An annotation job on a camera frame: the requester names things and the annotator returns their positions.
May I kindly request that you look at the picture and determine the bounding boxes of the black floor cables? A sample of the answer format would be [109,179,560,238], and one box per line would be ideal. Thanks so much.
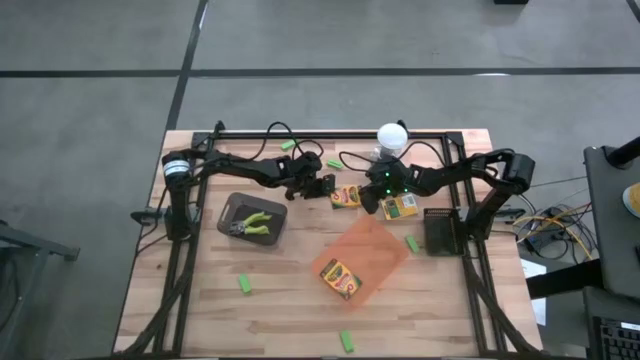
[529,175,589,216]

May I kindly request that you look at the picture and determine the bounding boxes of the black mesh basket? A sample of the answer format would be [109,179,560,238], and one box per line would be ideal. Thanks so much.
[422,207,466,258]

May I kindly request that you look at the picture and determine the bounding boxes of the white paper sheet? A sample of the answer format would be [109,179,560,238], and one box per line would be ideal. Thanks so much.
[519,257,550,327]

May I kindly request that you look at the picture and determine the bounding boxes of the yellow green crayon box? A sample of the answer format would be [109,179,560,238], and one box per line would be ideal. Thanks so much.
[328,184,364,211]
[318,257,364,302]
[380,193,420,222]

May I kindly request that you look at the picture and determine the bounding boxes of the black pole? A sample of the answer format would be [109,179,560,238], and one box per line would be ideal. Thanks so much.
[606,135,640,170]

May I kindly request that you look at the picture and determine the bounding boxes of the grey metal stand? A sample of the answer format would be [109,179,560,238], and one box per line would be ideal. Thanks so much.
[0,219,81,360]

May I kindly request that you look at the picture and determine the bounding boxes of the orange translucent plastic bin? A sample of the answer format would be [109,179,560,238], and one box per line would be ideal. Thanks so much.
[310,214,411,309]

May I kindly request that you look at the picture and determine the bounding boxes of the black power adapter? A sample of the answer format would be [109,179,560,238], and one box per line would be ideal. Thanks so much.
[527,230,557,252]

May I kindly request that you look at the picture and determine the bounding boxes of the black cart leg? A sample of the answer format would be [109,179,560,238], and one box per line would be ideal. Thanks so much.
[525,258,604,300]

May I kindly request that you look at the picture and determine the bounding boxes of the black table clamp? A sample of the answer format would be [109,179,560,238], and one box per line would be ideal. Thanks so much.
[130,209,169,226]
[492,205,527,224]

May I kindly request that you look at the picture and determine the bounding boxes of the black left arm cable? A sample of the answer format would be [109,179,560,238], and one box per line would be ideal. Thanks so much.
[248,121,326,164]

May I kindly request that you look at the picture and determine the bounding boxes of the yellow floor cable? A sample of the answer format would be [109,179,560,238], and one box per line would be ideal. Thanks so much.
[512,202,594,261]

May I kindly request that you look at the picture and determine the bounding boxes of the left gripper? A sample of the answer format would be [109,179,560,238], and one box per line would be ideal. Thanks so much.
[277,151,337,202]

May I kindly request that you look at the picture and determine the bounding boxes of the dark grey plastic bin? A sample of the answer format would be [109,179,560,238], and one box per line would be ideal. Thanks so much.
[216,191,289,247]

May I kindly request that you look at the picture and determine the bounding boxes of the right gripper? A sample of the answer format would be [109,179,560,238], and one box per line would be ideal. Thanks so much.
[358,158,417,216]

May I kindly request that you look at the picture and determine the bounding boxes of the green-handled pliers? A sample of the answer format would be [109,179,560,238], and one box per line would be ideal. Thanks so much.
[228,211,274,237]

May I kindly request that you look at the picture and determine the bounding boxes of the yellow round disc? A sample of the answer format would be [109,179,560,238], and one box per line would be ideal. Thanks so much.
[622,182,640,220]

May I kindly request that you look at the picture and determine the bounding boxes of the white dome lamp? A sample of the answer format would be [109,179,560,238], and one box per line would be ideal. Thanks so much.
[369,122,409,164]

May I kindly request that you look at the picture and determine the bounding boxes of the black keyboard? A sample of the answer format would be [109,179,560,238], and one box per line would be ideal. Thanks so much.
[592,315,640,360]

